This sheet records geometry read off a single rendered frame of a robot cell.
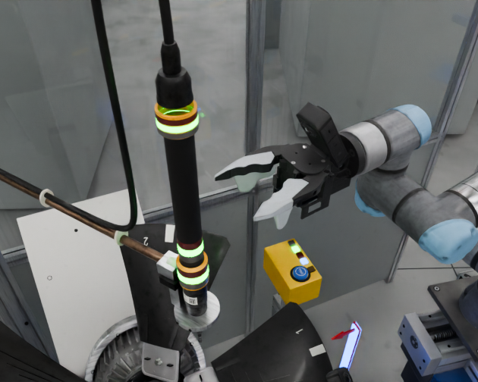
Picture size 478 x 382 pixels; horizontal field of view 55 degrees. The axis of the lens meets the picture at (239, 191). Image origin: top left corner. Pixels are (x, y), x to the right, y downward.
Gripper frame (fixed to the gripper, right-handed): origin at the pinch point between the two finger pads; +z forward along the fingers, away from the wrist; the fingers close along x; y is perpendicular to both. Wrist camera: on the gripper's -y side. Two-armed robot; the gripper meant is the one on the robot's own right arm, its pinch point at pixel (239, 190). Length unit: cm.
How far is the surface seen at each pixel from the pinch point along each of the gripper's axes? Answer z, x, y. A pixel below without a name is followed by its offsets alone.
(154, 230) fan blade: 5.3, 21.0, 23.0
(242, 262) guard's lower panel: -43, 62, 106
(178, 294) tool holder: 10.0, 1.0, 16.3
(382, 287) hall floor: -125, 47, 166
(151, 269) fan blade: 8.4, 17.4, 28.6
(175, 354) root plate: 10.8, 4.6, 38.3
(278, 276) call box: -28, 22, 61
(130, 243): 13.0, 9.7, 11.4
